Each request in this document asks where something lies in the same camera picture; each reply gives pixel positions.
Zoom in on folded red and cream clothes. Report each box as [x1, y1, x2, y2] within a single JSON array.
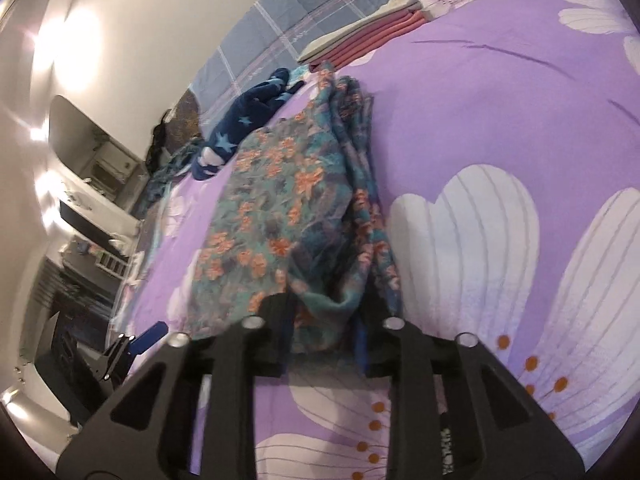
[[297, 0, 427, 73]]

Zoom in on teal floral garment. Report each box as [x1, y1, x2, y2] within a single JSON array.
[[184, 65, 401, 353]]

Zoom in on navy star fleece garment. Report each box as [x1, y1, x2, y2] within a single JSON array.
[[191, 68, 305, 181]]

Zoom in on dark teal knit blanket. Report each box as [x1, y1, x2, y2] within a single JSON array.
[[141, 138, 205, 211]]

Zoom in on black bag strap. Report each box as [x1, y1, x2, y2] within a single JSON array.
[[144, 109, 177, 176]]

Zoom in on blue plaid quilt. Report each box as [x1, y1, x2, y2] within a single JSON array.
[[189, 0, 387, 136]]

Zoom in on purple floral bed sheet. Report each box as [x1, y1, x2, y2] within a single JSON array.
[[112, 0, 640, 480]]

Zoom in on white shelf unit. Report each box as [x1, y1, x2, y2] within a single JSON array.
[[96, 250, 128, 280]]

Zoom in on dark patterned pillow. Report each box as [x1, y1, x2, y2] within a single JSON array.
[[165, 89, 202, 154]]

